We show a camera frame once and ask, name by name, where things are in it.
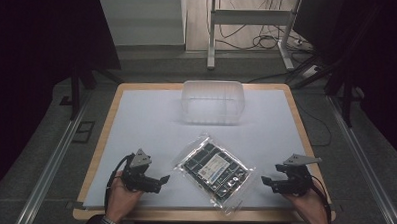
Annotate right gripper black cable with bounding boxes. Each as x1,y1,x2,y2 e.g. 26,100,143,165
308,175,334,224

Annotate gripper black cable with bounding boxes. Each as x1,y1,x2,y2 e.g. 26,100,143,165
103,153,133,213
308,175,334,224

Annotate white table mat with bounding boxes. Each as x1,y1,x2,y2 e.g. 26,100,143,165
82,82,333,219

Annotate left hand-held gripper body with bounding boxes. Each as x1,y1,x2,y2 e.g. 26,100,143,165
120,147,163,195

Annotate person's right hand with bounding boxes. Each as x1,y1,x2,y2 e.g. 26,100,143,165
282,187,334,224

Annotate person's left hand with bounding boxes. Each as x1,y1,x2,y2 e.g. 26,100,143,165
106,170,145,224

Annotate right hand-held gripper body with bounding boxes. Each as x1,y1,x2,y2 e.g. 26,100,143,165
273,153,323,198

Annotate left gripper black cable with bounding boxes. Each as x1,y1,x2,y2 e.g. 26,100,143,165
103,153,133,213

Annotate tangle of black floor cables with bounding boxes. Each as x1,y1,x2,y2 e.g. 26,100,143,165
204,0,316,54

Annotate white metal desk frame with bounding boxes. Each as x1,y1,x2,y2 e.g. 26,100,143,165
205,0,303,75

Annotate grey cabinet panel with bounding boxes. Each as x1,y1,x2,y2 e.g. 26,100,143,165
97,0,187,49

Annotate translucent plastic container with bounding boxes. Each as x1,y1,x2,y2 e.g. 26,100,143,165
179,78,247,127

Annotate metal floor rail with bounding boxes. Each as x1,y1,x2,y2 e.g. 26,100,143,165
13,91,92,224
322,95,397,224

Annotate black metal stand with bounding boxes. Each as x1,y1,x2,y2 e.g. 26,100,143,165
58,61,125,123
285,51,368,130

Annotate thin black floor cable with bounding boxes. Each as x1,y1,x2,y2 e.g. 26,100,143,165
294,100,334,149

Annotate clear bag with black board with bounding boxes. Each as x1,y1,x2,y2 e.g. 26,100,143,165
170,132,258,218

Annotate white power strip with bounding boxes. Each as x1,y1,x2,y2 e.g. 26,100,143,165
301,64,320,79

